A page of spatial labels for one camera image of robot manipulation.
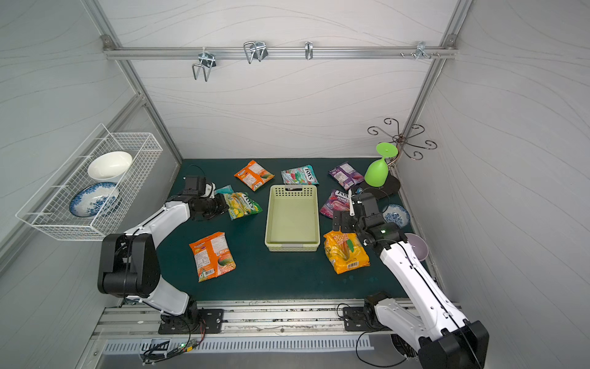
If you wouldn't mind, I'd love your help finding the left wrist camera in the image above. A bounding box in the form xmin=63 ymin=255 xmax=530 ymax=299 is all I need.
xmin=182 ymin=176 xmax=216 ymax=198

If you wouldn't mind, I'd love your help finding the orange candy bag near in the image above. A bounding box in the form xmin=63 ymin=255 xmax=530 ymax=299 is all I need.
xmin=190 ymin=232 xmax=237 ymax=283

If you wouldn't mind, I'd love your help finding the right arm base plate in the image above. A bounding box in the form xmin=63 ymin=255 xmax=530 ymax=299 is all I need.
xmin=339 ymin=305 xmax=384 ymax=332

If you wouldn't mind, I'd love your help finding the purple candy bag far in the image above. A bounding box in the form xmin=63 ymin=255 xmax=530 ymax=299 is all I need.
xmin=329 ymin=162 xmax=364 ymax=191

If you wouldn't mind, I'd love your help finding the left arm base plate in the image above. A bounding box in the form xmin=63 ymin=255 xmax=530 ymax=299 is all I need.
xmin=158 ymin=308 xmax=224 ymax=335

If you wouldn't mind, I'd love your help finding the teal mint blossom candy bag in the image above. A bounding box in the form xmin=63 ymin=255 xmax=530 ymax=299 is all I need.
xmin=214 ymin=185 xmax=234 ymax=195

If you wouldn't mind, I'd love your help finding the white bowl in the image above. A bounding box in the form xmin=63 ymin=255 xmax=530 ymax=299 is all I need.
xmin=87 ymin=152 xmax=133 ymax=183

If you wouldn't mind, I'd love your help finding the white wire wall basket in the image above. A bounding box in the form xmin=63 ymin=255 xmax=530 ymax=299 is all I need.
xmin=16 ymin=125 xmax=162 ymax=241

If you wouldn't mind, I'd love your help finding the blue floral plate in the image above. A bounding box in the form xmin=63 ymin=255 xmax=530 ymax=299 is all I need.
xmin=69 ymin=182 xmax=120 ymax=218

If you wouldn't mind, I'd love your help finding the green plastic wine glass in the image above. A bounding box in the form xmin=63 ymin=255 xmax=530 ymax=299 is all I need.
xmin=364 ymin=142 xmax=399 ymax=188

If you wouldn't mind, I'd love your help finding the metal hook right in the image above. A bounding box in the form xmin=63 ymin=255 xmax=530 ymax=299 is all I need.
xmin=399 ymin=42 xmax=440 ymax=60

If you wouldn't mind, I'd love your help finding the metal double hook left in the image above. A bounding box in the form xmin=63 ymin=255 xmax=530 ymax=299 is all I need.
xmin=192 ymin=50 xmax=217 ymax=81

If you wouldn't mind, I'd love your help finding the orange fruits candy bag far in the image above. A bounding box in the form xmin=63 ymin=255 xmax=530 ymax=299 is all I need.
xmin=234 ymin=161 xmax=274 ymax=192

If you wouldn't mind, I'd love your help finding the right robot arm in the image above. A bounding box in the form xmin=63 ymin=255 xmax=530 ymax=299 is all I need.
xmin=333 ymin=193 xmax=490 ymax=368

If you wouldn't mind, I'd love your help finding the black cable right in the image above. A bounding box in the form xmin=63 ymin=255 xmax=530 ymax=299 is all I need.
xmin=335 ymin=302 xmax=411 ymax=369

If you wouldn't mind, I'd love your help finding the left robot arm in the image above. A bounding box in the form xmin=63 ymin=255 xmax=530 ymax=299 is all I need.
xmin=98 ymin=194 xmax=227 ymax=316

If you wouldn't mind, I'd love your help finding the black metal cup stand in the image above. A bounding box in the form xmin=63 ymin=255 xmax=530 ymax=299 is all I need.
xmin=358 ymin=117 xmax=439 ymax=200

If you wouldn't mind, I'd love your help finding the metal double hook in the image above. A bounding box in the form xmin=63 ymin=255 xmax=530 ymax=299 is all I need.
xmin=192 ymin=50 xmax=217 ymax=81
xmin=243 ymin=41 xmax=268 ymax=64

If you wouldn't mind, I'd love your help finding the mint blossom candy bag front-up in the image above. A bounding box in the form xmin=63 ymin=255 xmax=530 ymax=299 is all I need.
xmin=281 ymin=165 xmax=319 ymax=185

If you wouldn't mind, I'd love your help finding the metal double hook middle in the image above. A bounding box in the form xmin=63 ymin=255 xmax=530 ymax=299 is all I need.
xmin=243 ymin=41 xmax=268 ymax=64

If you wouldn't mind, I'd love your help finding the black cable bundle left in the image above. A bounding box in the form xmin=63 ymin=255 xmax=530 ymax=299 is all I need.
xmin=140 ymin=317 xmax=208 ymax=365

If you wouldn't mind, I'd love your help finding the green spring tea candy bag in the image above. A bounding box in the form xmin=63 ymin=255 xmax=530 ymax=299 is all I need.
xmin=224 ymin=192 xmax=263 ymax=220

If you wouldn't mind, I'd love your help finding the aluminium top rail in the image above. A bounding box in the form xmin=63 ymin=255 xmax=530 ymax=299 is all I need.
xmin=104 ymin=45 xmax=459 ymax=61

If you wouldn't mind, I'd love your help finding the metal single hook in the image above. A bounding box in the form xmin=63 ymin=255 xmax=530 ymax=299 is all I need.
xmin=304 ymin=41 xmax=313 ymax=60

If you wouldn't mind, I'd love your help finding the blue floral small bowl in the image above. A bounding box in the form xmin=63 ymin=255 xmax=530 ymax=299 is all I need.
xmin=383 ymin=204 xmax=411 ymax=228

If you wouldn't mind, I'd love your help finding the lilac bowl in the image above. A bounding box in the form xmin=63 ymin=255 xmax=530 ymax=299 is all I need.
xmin=406 ymin=233 xmax=430 ymax=261

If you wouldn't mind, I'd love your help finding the yellow orange candy bag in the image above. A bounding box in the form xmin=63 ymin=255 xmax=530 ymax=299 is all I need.
xmin=324 ymin=231 xmax=370 ymax=275

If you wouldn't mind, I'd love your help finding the light green plastic basket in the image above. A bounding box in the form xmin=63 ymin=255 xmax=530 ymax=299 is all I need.
xmin=264 ymin=184 xmax=321 ymax=252

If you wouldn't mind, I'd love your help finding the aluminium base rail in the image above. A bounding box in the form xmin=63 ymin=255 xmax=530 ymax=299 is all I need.
xmin=91 ymin=298 xmax=462 ymax=340

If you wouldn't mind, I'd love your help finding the purple berries candy bag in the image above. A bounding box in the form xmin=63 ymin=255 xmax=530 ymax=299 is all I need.
xmin=320 ymin=190 xmax=350 ymax=218

